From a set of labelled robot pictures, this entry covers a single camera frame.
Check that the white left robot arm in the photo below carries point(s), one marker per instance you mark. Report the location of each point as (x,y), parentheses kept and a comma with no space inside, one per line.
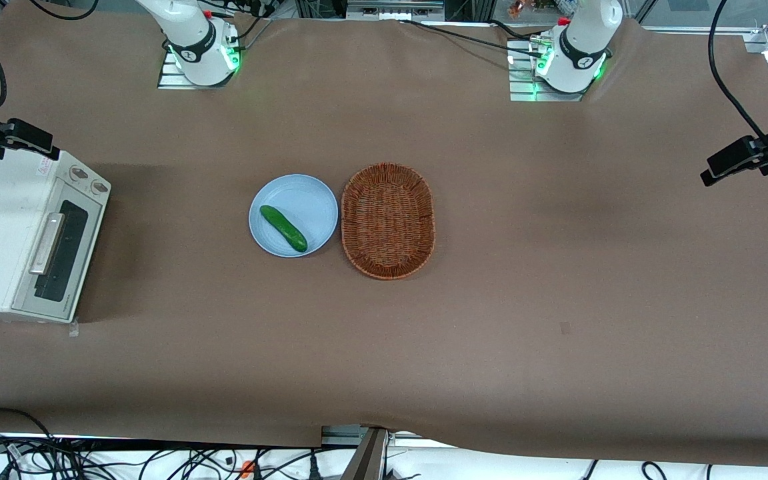
(584,46)

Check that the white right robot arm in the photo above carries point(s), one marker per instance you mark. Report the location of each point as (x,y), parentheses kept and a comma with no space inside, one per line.
(194,33)

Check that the round oven knob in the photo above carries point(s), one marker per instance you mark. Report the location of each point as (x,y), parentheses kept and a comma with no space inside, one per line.
(78,174)
(98,187)

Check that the green cucumber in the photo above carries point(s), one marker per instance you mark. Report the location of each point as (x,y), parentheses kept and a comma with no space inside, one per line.
(284,228)

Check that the light blue plate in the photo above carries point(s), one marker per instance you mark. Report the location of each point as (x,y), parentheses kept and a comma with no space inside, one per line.
(310,206)

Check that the brown paper table cover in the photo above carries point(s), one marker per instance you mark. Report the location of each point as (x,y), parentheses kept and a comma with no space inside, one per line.
(490,346)

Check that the oval brown wicker basket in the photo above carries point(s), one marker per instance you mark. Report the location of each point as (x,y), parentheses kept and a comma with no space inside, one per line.
(388,221)

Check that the aluminium arm base plate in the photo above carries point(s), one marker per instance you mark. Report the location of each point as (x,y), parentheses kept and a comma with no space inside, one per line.
(169,78)
(520,83)

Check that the dark metal camera post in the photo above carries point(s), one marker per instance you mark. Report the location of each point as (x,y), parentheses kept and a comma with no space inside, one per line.
(365,456)

